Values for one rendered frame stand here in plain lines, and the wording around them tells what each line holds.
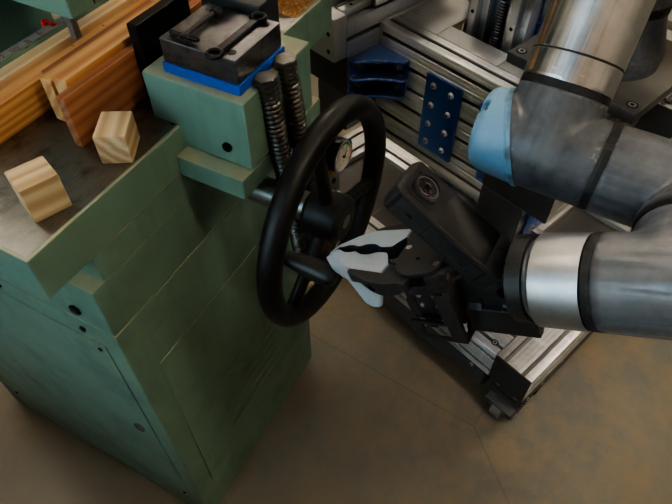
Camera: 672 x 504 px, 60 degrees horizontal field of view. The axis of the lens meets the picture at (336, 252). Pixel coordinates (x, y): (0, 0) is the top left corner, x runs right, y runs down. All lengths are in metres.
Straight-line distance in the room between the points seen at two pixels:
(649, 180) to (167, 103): 0.49
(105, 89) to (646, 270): 0.56
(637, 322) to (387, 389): 1.09
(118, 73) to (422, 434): 1.05
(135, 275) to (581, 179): 0.50
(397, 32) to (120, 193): 0.73
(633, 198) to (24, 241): 0.54
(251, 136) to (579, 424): 1.13
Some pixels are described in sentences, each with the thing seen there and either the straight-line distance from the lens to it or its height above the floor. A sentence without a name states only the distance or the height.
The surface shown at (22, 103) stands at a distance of 0.76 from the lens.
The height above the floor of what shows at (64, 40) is 0.95.
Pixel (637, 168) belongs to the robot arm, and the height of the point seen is 1.02.
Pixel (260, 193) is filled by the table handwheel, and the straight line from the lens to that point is 0.73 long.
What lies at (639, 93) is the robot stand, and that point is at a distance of 0.99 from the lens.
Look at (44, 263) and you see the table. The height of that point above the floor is 0.88.
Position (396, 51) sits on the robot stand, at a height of 0.68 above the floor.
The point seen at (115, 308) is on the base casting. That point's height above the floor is 0.75.
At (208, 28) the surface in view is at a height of 1.00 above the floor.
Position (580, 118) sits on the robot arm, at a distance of 0.51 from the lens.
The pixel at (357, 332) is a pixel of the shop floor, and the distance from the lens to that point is 1.57.
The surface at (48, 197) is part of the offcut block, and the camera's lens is 0.63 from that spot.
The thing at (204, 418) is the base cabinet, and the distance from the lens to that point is 1.09.
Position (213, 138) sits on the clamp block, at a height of 0.90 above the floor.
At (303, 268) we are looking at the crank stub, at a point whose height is 0.86.
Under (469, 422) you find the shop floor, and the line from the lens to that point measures 1.48.
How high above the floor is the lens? 1.32
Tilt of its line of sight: 50 degrees down
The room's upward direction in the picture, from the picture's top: straight up
